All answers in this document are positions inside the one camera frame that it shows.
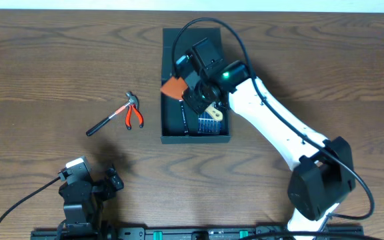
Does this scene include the red handled pliers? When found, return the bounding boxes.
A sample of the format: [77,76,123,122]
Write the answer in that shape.
[125,103,145,131]

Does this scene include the small hammer black handle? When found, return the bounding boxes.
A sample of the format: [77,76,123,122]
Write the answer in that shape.
[86,91,144,137]

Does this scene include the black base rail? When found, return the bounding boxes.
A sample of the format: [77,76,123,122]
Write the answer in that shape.
[30,225,364,240]

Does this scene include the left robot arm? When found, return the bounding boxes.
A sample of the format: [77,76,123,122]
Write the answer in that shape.
[55,163,124,240]

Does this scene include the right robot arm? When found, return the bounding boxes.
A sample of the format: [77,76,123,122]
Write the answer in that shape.
[174,57,355,232]

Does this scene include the silver combination wrench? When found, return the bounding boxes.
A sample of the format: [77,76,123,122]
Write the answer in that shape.
[179,100,189,135]

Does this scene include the precision screwdriver set case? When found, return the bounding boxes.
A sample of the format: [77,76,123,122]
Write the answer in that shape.
[197,112,221,135]

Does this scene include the orange scraper wooden handle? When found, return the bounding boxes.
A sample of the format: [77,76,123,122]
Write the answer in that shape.
[160,76,224,121]

